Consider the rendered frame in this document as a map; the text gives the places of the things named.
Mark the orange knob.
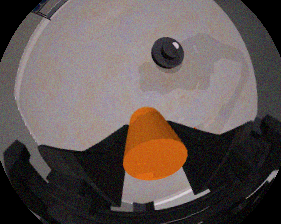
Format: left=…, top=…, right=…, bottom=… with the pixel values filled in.
left=123, top=108, right=188, bottom=180

